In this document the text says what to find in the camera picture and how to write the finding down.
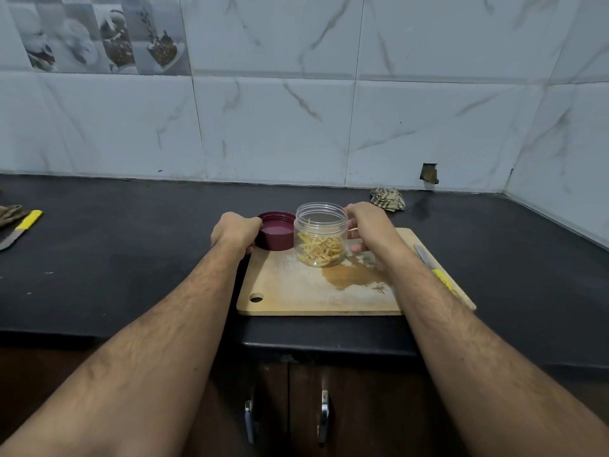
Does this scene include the person's right hand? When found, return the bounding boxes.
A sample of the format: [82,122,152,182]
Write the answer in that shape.
[344,201,409,268]

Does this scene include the person's left hand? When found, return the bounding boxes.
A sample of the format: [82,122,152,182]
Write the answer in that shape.
[210,211,263,257]

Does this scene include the patterned cloth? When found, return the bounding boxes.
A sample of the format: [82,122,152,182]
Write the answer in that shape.
[369,187,407,214]

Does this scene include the clear jar maroon lid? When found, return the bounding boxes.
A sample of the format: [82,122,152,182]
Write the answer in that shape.
[293,201,351,269]

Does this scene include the yellow handled knife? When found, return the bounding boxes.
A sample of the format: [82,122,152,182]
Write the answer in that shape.
[413,243,461,296]

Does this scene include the wooden cutting board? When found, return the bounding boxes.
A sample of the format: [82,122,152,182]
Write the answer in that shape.
[235,226,478,317]

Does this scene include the person's right forearm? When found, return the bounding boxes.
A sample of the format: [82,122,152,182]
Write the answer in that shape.
[381,248,609,457]

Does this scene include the person's left forearm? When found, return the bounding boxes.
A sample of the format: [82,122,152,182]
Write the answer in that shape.
[0,239,247,457]

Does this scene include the black countertop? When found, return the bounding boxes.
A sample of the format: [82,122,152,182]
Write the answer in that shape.
[0,174,609,369]

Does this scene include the brown wooden cabinet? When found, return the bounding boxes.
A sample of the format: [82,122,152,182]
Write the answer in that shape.
[0,336,609,457]

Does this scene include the flat grey object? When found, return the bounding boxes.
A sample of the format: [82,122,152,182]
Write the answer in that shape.
[0,209,45,252]

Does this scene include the folded green cloth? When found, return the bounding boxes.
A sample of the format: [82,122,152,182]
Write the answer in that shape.
[0,204,30,229]

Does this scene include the decorative picture tiles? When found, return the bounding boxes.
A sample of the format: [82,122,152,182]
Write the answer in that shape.
[0,0,192,76]

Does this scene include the metal cabinet handle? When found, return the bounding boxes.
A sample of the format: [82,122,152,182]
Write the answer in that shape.
[244,395,259,447]
[317,389,331,447]

